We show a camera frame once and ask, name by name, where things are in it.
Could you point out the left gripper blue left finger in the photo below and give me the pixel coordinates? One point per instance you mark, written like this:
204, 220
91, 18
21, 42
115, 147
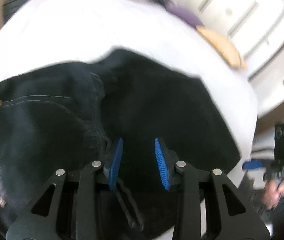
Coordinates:
39, 219

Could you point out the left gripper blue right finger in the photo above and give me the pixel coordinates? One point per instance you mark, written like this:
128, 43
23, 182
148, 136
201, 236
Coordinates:
210, 206

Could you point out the black denim pants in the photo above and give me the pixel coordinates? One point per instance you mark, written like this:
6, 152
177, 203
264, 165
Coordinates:
67, 115

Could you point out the person right hand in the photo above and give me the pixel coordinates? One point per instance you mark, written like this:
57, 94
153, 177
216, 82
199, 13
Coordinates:
272, 194

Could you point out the yellow cushion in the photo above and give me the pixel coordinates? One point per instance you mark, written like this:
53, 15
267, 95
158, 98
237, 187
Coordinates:
224, 47

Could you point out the purple cushion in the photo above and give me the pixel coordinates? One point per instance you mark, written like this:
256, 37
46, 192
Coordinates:
184, 14

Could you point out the white bed sheet mattress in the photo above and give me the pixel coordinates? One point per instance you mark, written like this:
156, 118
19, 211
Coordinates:
44, 33

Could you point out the grey nightstand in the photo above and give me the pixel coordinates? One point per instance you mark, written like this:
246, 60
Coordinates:
10, 7

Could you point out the white wardrobe with black handles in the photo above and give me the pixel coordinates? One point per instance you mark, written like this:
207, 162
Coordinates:
256, 29

